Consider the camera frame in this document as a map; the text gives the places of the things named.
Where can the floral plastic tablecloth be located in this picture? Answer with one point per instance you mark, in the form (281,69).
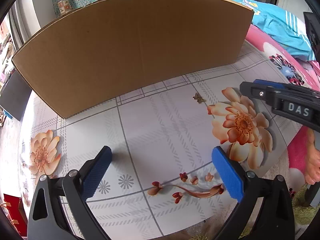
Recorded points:
(161,140)

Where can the cyan striped shirt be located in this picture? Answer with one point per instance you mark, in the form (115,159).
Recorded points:
(283,26)

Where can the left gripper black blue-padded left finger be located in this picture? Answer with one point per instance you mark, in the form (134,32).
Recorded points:
(47,219)

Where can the brown cardboard box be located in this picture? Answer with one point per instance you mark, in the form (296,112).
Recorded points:
(112,47)

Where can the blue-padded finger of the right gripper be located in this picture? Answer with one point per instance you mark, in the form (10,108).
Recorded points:
(270,83)

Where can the patterned gift box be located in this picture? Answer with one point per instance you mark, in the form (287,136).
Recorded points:
(64,7)

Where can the gold butterfly brooch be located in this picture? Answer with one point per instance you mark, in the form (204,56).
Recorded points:
(199,99)

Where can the green plush toy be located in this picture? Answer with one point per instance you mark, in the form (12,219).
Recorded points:
(303,214)

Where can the red box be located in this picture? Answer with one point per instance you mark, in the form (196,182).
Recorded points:
(17,213)

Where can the person's right hand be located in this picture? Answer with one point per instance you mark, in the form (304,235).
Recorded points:
(312,175)

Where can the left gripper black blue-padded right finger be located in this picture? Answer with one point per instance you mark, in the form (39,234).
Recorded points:
(275,219)

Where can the dark grey cabinet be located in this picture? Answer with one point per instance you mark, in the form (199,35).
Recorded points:
(15,95)

